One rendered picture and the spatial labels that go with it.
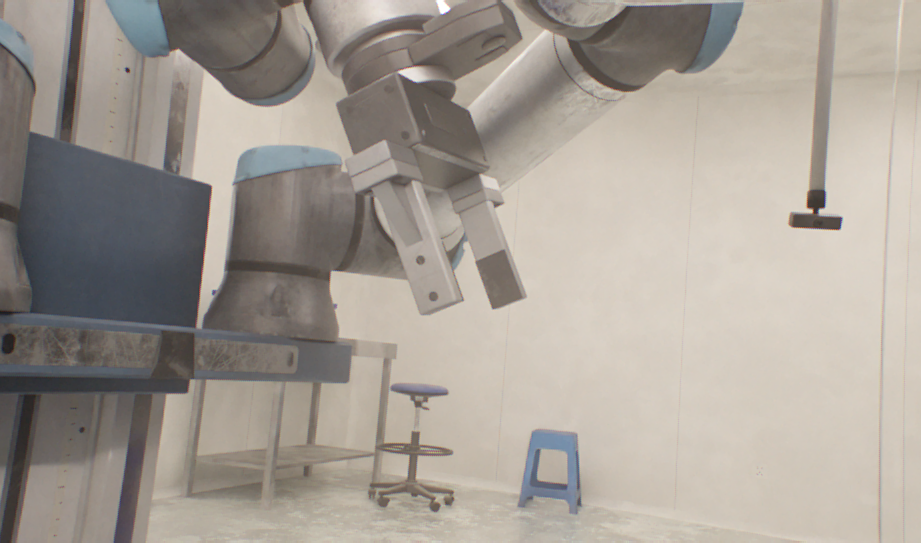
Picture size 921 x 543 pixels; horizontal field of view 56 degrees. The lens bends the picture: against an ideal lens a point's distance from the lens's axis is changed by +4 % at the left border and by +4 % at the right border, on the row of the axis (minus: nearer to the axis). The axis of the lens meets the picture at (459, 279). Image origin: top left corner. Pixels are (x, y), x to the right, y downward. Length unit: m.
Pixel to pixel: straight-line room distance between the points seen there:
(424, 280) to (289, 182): 0.70
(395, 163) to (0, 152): 0.50
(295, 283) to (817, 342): 4.53
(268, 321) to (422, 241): 0.66
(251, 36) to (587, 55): 0.33
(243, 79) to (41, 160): 0.41
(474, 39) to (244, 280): 0.69
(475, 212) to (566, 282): 5.11
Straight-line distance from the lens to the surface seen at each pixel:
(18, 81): 0.95
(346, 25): 0.60
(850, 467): 5.47
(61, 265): 1.14
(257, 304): 1.17
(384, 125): 0.55
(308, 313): 1.18
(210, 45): 0.70
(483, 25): 0.58
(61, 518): 1.29
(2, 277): 0.90
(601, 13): 0.73
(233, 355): 1.09
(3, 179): 0.93
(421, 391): 4.82
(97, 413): 1.27
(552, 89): 0.91
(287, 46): 0.77
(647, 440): 5.59
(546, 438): 5.26
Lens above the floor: 0.83
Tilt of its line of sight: 6 degrees up
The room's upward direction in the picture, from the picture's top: 5 degrees clockwise
